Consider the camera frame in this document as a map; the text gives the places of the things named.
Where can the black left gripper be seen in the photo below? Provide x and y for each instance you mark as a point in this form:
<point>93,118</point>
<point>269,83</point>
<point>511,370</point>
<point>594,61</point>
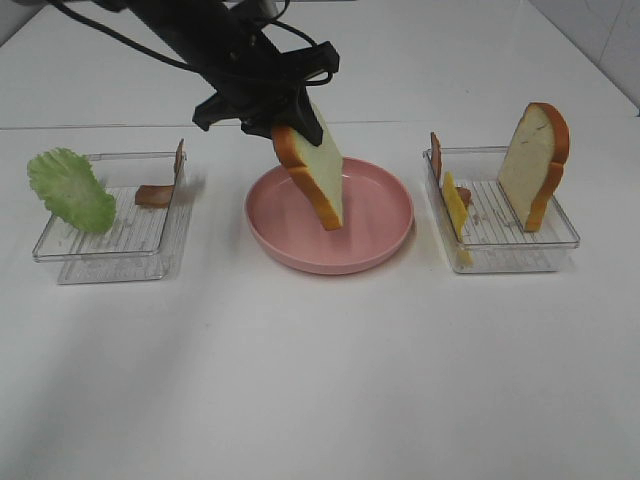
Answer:
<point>276,99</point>

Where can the bread slice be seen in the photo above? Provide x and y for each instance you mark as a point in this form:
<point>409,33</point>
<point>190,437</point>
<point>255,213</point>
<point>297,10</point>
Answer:
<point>315,170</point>
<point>534,163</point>

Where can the bacon strip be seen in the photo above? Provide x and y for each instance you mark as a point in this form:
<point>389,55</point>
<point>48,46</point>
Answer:
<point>436,164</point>
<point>160,196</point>

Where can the green lettuce leaf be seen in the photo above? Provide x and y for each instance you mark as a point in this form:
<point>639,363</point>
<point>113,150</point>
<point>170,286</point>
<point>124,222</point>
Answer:
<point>65,182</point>

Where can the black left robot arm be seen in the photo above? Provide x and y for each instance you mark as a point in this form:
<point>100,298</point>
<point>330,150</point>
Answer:
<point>212,37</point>

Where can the pink round plate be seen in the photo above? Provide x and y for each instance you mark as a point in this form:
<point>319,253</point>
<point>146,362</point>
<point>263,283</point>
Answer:
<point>378,216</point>

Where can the yellow cheese slice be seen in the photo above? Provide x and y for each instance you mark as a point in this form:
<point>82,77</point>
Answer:
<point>456,200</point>

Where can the left clear plastic container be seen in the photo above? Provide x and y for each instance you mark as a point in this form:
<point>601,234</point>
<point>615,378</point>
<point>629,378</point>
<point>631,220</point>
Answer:
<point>143,243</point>

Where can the clear plastic container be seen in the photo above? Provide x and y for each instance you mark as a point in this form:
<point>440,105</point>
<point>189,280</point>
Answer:
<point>143,243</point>
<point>492,240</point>

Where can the right clear plastic container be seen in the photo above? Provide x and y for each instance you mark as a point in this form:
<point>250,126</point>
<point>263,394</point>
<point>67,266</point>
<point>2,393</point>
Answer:
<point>492,240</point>

